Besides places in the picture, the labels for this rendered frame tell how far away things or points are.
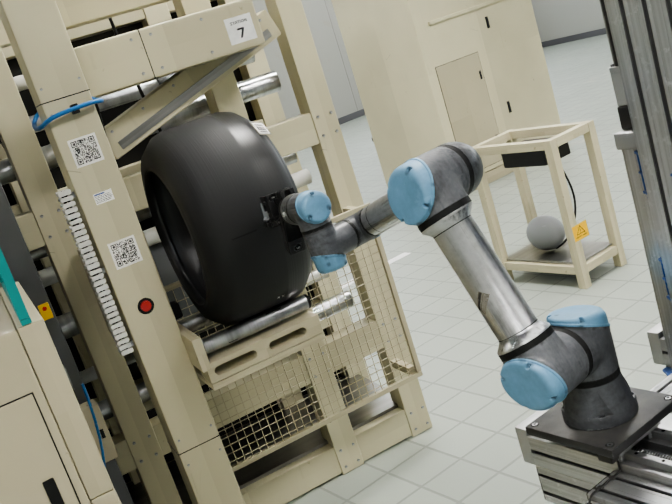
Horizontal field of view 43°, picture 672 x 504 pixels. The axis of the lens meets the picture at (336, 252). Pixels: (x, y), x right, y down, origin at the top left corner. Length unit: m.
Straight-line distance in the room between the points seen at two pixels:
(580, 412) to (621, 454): 0.11
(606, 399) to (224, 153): 1.15
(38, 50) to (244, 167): 0.60
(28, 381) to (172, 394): 0.84
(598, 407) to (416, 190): 0.57
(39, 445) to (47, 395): 0.09
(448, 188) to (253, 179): 0.77
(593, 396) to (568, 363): 0.14
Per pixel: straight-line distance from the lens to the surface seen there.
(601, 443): 1.75
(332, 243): 1.94
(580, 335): 1.71
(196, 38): 2.70
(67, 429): 1.73
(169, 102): 2.80
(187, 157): 2.28
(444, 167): 1.63
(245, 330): 2.41
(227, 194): 2.23
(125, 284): 2.38
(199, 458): 2.55
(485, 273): 1.62
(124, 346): 2.42
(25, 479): 1.75
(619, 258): 4.75
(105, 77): 2.63
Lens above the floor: 1.60
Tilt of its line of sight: 14 degrees down
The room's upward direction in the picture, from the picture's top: 18 degrees counter-clockwise
